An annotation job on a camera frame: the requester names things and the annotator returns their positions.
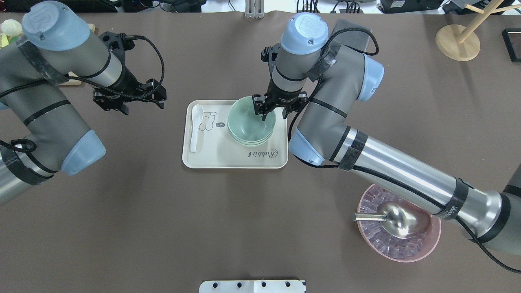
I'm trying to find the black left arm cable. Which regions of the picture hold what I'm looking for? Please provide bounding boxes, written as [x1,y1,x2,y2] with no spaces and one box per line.
[0,35,165,153]

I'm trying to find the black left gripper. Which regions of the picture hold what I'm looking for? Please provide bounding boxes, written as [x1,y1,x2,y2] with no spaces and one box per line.
[93,31,167,116]

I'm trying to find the cream rabbit serving tray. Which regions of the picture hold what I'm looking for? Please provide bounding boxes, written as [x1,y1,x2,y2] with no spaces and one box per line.
[182,100,288,168]

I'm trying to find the wooden mug tree stand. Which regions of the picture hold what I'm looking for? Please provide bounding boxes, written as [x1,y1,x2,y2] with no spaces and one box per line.
[435,0,521,61]

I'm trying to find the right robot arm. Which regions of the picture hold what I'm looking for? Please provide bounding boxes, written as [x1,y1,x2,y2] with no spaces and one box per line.
[252,13,521,255]

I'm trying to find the white garlic bulb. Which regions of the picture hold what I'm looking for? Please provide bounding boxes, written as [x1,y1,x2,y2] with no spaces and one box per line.
[1,19,24,37]

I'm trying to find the white ceramic spoon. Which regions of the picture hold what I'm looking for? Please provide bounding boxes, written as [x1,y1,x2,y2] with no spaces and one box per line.
[190,104,204,153]

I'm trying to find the grey folded cloth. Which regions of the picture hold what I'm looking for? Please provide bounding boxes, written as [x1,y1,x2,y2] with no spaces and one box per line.
[332,19,372,51]

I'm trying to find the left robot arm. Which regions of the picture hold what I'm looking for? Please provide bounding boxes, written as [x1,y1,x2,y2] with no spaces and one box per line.
[0,1,167,204]

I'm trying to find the metal ice scoop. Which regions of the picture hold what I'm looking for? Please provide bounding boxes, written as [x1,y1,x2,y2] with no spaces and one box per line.
[351,201,431,239]

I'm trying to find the wooden cutting board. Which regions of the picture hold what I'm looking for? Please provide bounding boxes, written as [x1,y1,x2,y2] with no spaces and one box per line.
[67,24,96,86]

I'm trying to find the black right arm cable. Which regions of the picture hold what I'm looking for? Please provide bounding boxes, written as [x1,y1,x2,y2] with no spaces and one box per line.
[287,28,521,274]

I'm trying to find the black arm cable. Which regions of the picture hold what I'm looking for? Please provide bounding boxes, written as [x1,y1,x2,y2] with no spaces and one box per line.
[0,35,165,153]
[287,28,521,274]

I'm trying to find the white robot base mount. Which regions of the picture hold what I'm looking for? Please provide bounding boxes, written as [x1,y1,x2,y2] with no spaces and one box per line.
[199,280,306,293]

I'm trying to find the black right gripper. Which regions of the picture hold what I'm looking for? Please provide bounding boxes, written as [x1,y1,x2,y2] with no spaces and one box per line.
[252,45,308,122]

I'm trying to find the pink bowl with ice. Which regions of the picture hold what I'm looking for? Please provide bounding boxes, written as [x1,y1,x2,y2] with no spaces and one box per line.
[357,185,441,262]

